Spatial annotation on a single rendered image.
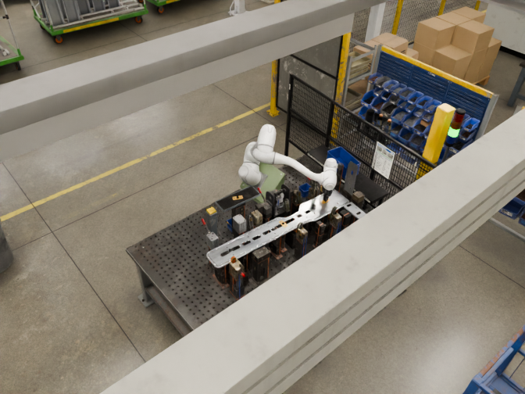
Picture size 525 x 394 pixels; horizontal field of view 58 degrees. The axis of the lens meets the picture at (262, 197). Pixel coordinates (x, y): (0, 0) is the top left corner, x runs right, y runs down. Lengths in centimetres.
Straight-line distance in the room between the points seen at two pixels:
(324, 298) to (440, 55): 742
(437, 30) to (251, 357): 748
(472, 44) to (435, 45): 53
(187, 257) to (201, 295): 42
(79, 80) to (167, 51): 22
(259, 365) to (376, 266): 19
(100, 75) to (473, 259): 489
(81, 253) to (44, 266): 37
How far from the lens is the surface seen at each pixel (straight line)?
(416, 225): 66
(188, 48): 121
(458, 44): 818
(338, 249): 60
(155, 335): 459
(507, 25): 1021
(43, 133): 111
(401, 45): 722
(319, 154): 474
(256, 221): 396
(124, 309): 481
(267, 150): 390
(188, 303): 387
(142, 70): 115
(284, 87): 685
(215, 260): 373
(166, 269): 412
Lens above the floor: 383
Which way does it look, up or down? 42 degrees down
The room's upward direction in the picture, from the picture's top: 2 degrees clockwise
